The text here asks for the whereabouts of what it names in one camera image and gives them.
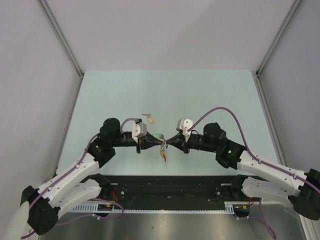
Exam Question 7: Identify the keys with black green tags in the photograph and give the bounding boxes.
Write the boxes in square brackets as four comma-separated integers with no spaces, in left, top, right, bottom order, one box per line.
[152,133,165,141]

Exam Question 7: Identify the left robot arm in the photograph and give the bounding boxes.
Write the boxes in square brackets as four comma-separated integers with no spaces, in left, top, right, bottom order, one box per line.
[21,118,163,236]

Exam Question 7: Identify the white slotted cable duct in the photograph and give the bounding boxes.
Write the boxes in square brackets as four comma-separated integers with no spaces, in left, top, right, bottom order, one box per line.
[69,203,235,215]

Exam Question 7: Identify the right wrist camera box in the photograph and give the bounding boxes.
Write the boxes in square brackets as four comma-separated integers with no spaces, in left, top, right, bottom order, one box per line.
[176,118,193,142]

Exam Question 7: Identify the red handled metal key holder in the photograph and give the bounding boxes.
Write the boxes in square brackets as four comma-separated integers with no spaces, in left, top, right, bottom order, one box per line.
[159,148,167,163]

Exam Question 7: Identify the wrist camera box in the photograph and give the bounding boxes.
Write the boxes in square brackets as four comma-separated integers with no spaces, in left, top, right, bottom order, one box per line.
[176,118,193,142]
[131,122,148,143]

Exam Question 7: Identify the purple cable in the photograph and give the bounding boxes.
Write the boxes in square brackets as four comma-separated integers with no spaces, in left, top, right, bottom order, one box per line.
[19,117,141,238]
[187,106,320,238]

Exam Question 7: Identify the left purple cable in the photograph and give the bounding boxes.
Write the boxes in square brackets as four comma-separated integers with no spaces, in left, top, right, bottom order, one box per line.
[19,117,141,238]

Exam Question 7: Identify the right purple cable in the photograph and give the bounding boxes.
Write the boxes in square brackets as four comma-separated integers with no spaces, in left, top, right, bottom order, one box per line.
[187,106,320,238]

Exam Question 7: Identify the yellow capped key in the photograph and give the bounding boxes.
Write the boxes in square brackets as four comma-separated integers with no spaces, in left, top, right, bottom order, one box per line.
[159,149,167,161]

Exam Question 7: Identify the key with yellow tag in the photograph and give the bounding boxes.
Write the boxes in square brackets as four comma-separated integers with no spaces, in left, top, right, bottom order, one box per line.
[142,113,155,125]

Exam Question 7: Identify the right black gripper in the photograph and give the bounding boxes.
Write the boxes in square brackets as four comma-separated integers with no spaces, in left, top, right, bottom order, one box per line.
[166,131,218,155]

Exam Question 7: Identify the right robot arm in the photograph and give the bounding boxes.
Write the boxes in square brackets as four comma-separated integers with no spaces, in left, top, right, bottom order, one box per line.
[167,122,320,221]

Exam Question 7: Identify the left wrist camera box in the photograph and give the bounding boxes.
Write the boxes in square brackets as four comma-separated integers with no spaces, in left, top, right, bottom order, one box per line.
[131,122,148,143]

